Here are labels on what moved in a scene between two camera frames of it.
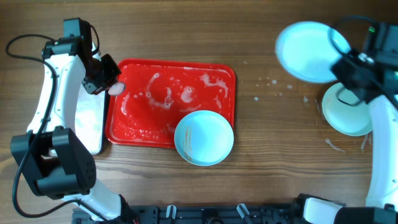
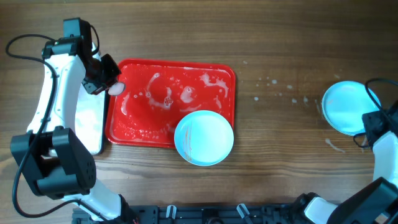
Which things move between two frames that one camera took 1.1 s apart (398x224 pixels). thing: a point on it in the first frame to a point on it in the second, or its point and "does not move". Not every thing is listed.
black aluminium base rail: [219, 214] does not move
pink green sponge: [116, 89] does not move
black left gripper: [101, 81] does not move
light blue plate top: [308, 50] to [344, 104]
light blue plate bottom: [204, 138] does not move
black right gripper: [347, 69] to [370, 125]
